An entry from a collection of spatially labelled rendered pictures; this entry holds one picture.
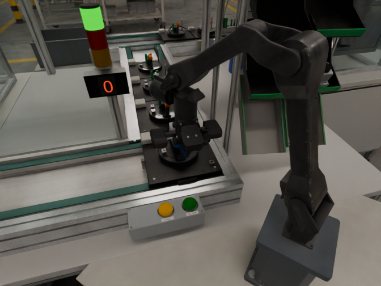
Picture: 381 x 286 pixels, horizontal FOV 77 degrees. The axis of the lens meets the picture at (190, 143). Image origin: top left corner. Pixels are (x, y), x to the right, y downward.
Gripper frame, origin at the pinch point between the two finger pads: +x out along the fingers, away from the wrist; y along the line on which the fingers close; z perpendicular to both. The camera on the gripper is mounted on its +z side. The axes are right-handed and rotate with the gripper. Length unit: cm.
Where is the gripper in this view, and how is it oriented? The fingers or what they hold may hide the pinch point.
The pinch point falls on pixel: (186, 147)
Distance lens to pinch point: 67.5
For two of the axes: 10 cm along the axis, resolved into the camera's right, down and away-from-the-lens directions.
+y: 9.7, -1.7, 2.0
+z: 2.6, 6.2, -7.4
